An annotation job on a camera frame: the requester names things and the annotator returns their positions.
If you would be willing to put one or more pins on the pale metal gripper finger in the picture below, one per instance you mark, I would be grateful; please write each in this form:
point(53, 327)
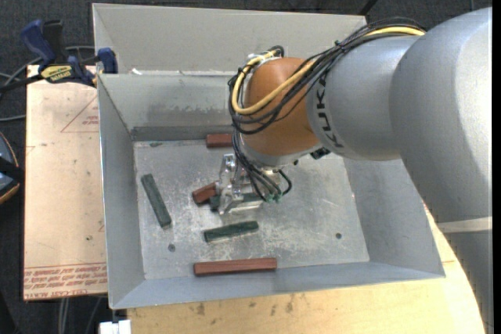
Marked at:
point(226, 172)
point(238, 203)

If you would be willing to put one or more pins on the dark green flat block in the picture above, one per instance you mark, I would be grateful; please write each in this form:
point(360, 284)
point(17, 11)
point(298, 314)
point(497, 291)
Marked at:
point(215, 202)
point(231, 231)
point(156, 200)

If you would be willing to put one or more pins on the red-brown flat block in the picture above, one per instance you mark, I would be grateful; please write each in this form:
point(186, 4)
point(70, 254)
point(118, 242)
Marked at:
point(218, 140)
point(203, 192)
point(235, 266)

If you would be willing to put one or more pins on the grey metal bin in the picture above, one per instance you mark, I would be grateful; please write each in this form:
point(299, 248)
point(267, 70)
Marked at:
point(313, 223)

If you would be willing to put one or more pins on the brown cardboard board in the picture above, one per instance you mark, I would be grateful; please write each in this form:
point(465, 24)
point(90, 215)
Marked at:
point(62, 187)

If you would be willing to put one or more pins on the black cylinder on white bracket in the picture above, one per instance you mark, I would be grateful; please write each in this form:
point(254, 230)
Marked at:
point(320, 153)

